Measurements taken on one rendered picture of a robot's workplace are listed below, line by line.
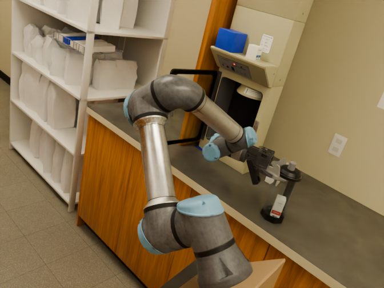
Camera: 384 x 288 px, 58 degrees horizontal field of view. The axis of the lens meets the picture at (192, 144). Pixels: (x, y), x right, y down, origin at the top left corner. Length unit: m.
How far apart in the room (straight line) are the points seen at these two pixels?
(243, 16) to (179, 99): 0.79
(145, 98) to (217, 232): 0.47
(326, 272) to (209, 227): 0.62
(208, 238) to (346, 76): 1.31
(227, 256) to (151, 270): 1.25
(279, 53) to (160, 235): 1.01
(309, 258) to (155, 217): 0.67
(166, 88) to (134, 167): 0.98
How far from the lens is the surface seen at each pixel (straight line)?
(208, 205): 0.92
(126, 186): 2.10
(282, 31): 1.66
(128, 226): 2.18
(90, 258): 2.51
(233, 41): 1.66
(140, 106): 1.12
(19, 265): 2.47
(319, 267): 1.43
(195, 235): 0.93
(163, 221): 0.99
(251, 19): 1.75
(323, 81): 2.03
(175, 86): 1.08
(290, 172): 1.43
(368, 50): 1.96
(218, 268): 0.93
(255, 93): 1.76
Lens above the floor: 1.75
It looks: 24 degrees down
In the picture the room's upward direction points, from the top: 14 degrees clockwise
